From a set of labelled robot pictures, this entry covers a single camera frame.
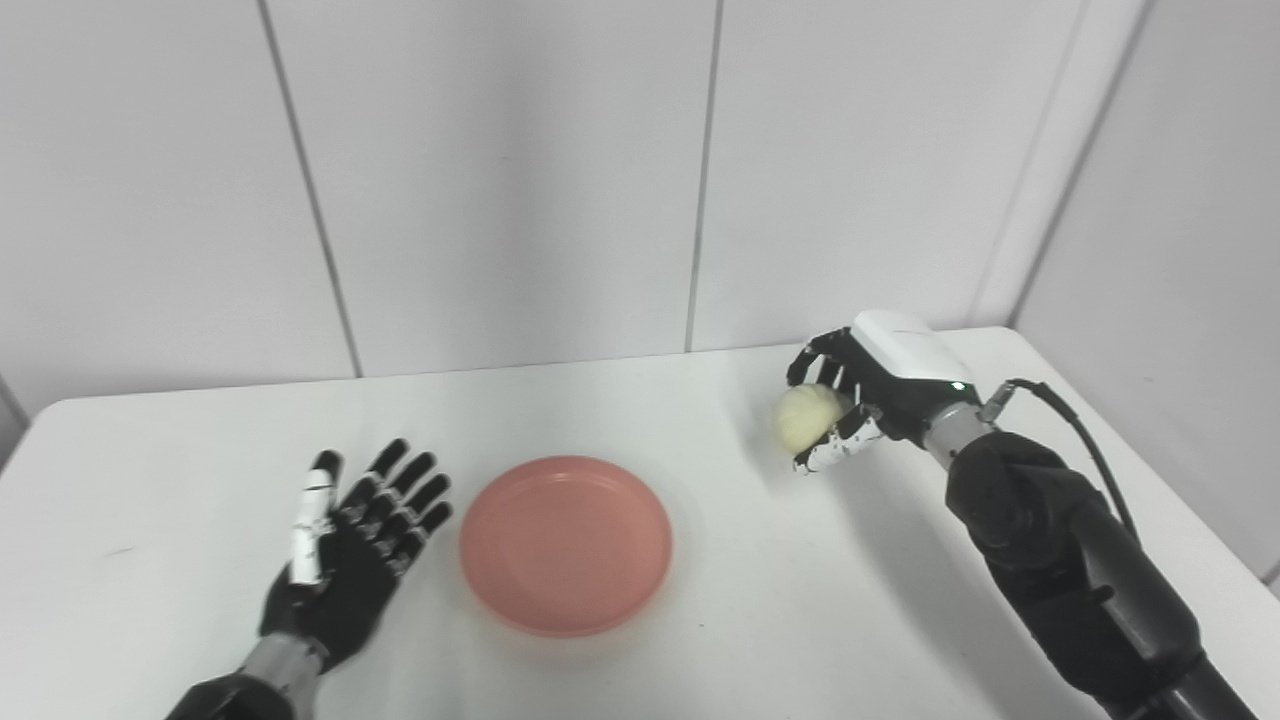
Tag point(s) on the pink round plate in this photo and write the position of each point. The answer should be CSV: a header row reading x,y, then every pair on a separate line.
x,y
565,545

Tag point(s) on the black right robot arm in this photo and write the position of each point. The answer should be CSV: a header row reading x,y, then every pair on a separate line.
x,y
1070,560

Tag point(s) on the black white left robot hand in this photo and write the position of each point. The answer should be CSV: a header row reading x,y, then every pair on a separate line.
x,y
350,580

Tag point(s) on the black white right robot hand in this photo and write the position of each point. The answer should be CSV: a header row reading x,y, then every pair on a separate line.
x,y
905,370

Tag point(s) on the cream steamed bun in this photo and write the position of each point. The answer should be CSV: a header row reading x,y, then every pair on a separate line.
x,y
805,420

